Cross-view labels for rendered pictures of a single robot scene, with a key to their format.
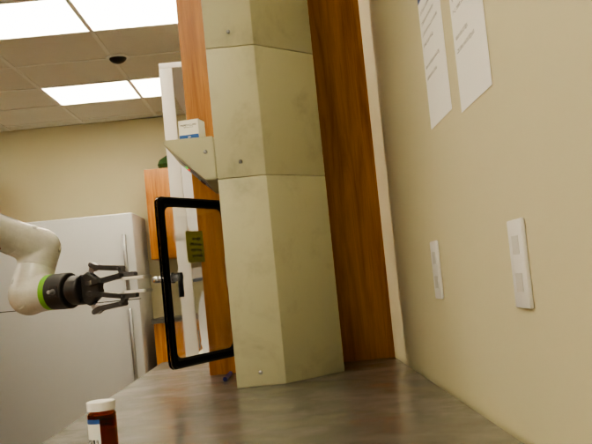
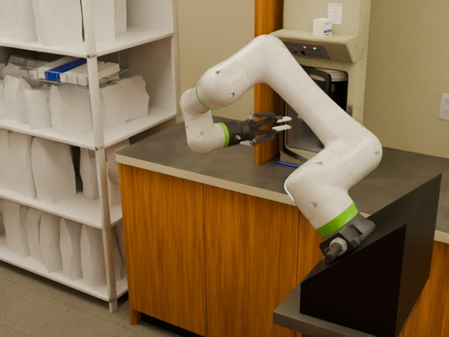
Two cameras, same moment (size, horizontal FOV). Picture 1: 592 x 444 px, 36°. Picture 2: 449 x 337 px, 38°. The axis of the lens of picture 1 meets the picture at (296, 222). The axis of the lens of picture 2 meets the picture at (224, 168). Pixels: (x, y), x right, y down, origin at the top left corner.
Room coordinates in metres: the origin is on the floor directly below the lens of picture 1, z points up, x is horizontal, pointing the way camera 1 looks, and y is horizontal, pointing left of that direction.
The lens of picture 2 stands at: (1.08, 2.52, 1.99)
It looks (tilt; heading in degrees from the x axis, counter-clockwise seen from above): 22 degrees down; 304
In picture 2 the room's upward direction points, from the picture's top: 1 degrees counter-clockwise
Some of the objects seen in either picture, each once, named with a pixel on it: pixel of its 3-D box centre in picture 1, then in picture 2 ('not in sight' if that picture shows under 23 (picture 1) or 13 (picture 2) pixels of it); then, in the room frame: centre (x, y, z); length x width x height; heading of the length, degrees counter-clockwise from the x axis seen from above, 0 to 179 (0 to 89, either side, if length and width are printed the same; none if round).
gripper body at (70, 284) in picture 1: (86, 289); (247, 130); (2.31, 0.54, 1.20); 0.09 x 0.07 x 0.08; 64
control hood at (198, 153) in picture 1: (196, 168); (312, 47); (2.21, 0.23, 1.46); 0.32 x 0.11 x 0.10; 1
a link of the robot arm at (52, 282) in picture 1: (62, 291); (230, 134); (2.34, 0.61, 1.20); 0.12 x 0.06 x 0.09; 154
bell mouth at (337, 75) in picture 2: not in sight; (332, 69); (2.20, 0.07, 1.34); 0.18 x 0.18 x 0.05
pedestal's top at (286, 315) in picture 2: not in sight; (349, 305); (1.68, 1.01, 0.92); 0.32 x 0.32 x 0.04; 3
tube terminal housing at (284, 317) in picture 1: (277, 216); (330, 71); (2.22, 0.04, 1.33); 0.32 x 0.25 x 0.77; 1
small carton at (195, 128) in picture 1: (192, 133); (322, 27); (2.17, 0.23, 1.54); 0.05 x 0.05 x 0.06; 77
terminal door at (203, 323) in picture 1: (198, 280); (304, 115); (2.23, 0.25, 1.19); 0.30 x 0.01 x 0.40; 154
